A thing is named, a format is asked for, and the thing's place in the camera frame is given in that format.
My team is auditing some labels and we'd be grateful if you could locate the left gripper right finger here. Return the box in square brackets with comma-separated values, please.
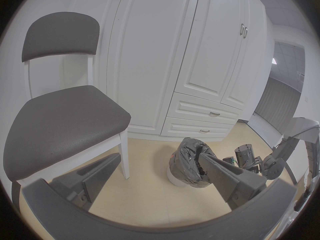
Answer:
[199, 153, 268, 211]

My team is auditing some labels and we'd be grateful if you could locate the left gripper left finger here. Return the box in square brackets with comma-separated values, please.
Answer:
[49, 153, 122, 212]

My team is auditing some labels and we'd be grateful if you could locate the black plastic bag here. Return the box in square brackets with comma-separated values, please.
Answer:
[169, 137, 218, 188]

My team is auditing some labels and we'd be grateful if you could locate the white chair with grey cushions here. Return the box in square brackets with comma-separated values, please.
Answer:
[3, 11, 132, 202]

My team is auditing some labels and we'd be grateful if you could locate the white wardrobe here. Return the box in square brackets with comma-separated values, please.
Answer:
[67, 0, 267, 142]

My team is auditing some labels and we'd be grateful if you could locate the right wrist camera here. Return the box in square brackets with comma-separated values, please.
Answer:
[222, 156, 237, 168]

